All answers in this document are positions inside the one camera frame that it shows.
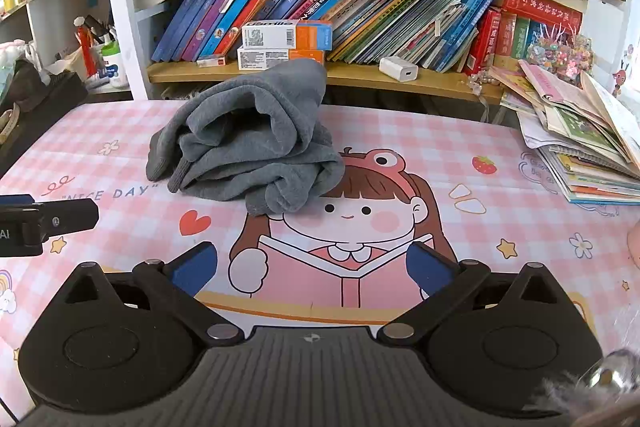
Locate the grey furry cuff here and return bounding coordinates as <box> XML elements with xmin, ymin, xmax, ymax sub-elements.
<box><xmin>525</xmin><ymin>347</ymin><xmax>640</xmax><ymax>427</ymax></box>

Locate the wooden bookshelf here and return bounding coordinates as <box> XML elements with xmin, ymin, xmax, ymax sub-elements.
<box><xmin>102</xmin><ymin>0</ymin><xmax>631</xmax><ymax>105</ymax></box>

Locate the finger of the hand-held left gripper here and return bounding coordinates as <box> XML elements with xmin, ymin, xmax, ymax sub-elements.
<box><xmin>31</xmin><ymin>198</ymin><xmax>100</xmax><ymax>239</ymax></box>

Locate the stack of booklets and magazines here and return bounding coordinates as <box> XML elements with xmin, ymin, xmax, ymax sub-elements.
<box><xmin>487</xmin><ymin>59</ymin><xmax>640</xmax><ymax>206</ymax></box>

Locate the white bottle with green cap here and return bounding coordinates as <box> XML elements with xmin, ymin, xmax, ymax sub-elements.
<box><xmin>100</xmin><ymin>42</ymin><xmax>130</xmax><ymax>88</ymax></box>

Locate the white charger plug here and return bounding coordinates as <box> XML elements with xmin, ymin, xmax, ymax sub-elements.
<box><xmin>378</xmin><ymin>56</ymin><xmax>419</xmax><ymax>83</ymax></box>

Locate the pink checked cartoon table mat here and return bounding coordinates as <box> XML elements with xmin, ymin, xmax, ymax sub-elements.
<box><xmin>0</xmin><ymin>99</ymin><xmax>640</xmax><ymax>418</ymax></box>

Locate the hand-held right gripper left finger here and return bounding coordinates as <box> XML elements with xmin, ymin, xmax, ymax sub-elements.
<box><xmin>48</xmin><ymin>241</ymin><xmax>246</xmax><ymax>348</ymax></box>

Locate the dark bag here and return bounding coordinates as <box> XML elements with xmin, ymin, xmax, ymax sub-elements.
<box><xmin>0</xmin><ymin>57</ymin><xmax>88</xmax><ymax>142</ymax></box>

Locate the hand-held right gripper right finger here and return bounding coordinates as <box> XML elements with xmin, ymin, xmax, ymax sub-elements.
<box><xmin>376</xmin><ymin>240</ymin><xmax>585</xmax><ymax>348</ymax></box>

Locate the grey knit garment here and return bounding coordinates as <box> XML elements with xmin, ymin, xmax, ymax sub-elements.
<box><xmin>145</xmin><ymin>59</ymin><xmax>346</xmax><ymax>218</ymax></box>

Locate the row of colourful books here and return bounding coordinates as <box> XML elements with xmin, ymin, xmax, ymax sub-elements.
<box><xmin>150</xmin><ymin>0</ymin><xmax>583</xmax><ymax>75</ymax></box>

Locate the thick red dictionary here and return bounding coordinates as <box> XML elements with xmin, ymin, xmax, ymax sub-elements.
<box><xmin>495</xmin><ymin>0</ymin><xmax>585</xmax><ymax>30</ymax></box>

